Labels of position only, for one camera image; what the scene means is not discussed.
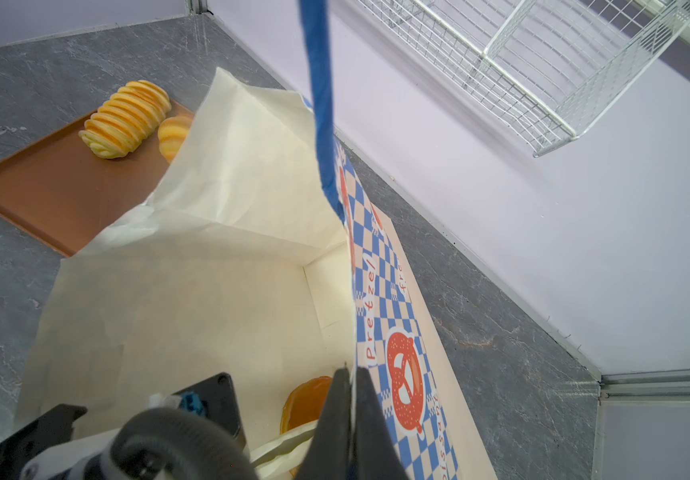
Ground white wire shelf basket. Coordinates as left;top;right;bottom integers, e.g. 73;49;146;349
361;0;690;156

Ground pale muffin bread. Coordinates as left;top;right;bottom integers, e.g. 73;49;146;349
157;115;193;163

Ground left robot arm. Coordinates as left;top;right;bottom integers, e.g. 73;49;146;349
0;373;247;479

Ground metal tongs with white tips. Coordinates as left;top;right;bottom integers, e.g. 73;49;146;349
250;420;318;479

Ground orange round bun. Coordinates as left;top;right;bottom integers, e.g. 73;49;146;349
279;376;333;434

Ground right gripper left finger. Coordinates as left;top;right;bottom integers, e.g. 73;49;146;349
296;368;352;480

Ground aluminium frame post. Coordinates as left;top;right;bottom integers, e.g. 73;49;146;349
185;0;211;15

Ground brown plastic tray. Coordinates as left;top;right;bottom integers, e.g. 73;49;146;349
0;115;169;257

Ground blue checkered paper bag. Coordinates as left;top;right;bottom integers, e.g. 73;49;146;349
14;0;499;480

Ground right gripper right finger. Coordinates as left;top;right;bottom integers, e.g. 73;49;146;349
352;367;409;480

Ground ridged long bread loaf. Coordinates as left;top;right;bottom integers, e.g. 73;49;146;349
78;80;172;160

